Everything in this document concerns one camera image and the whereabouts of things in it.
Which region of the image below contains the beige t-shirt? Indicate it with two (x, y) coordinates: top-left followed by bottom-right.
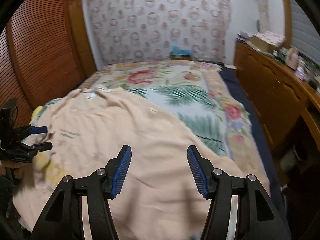
(13, 87), (270, 239)

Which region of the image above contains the person's left hand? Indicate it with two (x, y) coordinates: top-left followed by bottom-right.
(0, 160), (24, 179)

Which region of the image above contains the yellow plush toy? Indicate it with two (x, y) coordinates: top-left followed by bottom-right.
(29, 106), (43, 124)

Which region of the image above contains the navy blue bed sheet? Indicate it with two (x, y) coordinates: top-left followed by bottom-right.
(220, 66), (286, 217)

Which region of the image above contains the brown wooden wardrobe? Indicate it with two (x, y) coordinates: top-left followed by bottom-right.
(1, 0), (97, 127)

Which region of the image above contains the wooden dresser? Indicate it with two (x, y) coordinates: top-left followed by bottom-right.
(234, 42), (319, 151)

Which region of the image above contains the floral bedspread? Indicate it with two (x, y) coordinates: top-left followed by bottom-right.
(30, 61), (271, 196)

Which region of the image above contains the floral padded headboard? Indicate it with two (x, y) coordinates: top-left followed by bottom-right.
(85, 0), (231, 64)

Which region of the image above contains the blue item on box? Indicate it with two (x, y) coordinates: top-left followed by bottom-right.
(170, 46), (193, 60)

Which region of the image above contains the pink figurine on dresser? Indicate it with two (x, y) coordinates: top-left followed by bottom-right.
(285, 47), (299, 70)

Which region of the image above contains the floral cardboard box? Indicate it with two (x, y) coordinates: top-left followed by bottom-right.
(250, 31), (286, 53)

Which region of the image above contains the grey window blind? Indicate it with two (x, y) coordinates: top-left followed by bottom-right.
(290, 0), (320, 66)

